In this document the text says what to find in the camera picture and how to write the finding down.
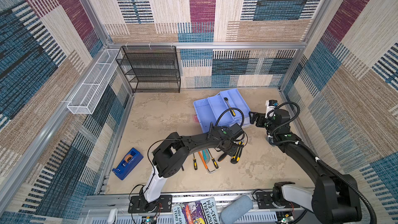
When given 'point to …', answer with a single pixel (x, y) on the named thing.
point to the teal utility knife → (206, 155)
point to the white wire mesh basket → (86, 98)
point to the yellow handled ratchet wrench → (231, 111)
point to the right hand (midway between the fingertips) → (256, 115)
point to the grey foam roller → (236, 210)
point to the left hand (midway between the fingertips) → (232, 148)
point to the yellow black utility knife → (236, 157)
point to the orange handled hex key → (204, 164)
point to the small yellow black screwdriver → (195, 164)
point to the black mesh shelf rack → (151, 69)
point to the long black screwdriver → (215, 164)
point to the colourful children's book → (203, 211)
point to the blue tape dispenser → (129, 163)
